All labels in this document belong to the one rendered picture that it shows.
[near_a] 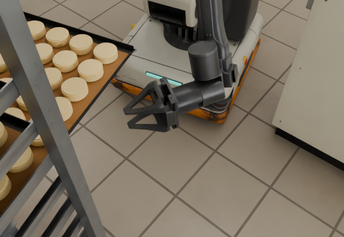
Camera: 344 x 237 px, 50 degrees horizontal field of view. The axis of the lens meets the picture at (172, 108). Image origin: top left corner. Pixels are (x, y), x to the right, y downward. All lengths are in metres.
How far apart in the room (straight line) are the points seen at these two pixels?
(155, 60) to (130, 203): 0.67
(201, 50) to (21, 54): 0.36
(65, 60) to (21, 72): 0.32
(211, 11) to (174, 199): 1.05
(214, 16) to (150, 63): 1.02
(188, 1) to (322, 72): 0.57
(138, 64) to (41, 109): 1.28
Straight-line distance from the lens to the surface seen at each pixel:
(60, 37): 0.85
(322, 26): 1.40
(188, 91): 0.73
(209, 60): 0.71
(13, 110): 0.74
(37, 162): 0.68
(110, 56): 0.79
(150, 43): 1.87
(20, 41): 0.46
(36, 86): 0.50
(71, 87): 0.74
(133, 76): 1.82
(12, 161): 0.58
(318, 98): 1.59
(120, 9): 2.59
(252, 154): 1.81
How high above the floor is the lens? 1.50
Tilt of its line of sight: 51 degrees down
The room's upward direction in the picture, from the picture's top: straight up
